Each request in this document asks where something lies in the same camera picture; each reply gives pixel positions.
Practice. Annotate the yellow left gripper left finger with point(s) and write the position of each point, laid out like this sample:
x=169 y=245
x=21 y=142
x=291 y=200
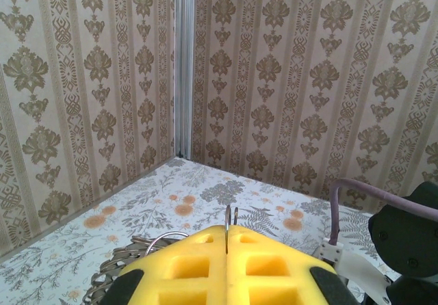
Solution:
x=184 y=271

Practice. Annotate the aluminium frame post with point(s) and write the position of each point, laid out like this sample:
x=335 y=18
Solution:
x=184 y=62

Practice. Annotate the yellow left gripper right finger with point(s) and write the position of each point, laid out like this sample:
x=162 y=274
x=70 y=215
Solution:
x=267 y=271

